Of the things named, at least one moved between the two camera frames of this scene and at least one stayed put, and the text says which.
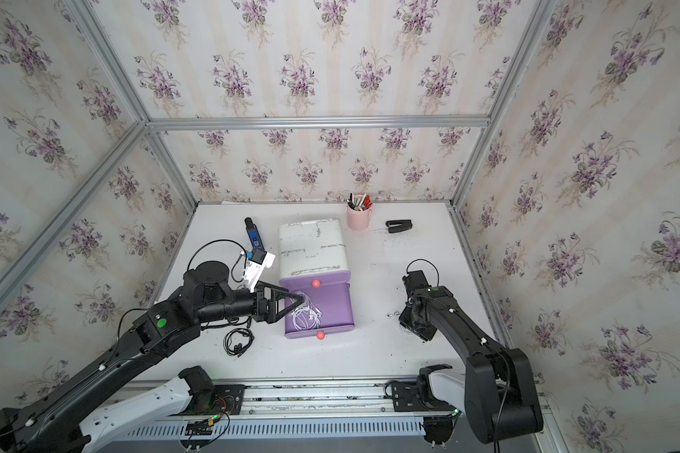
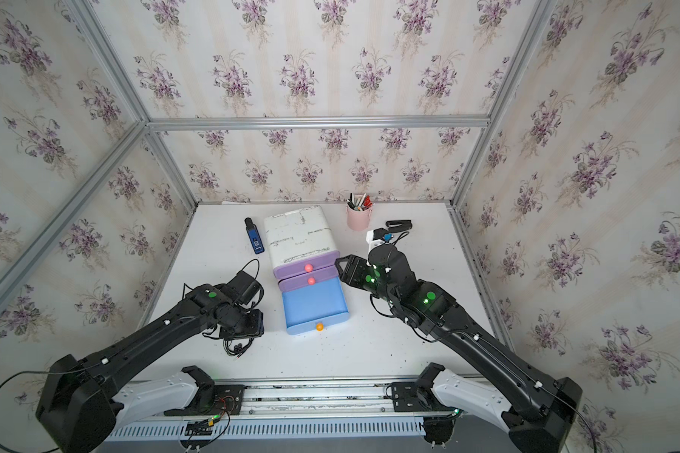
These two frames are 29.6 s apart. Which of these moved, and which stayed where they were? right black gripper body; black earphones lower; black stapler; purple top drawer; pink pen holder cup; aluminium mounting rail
Moved: purple top drawer; right black gripper body
Stayed: black earphones lower; black stapler; pink pen holder cup; aluminium mounting rail
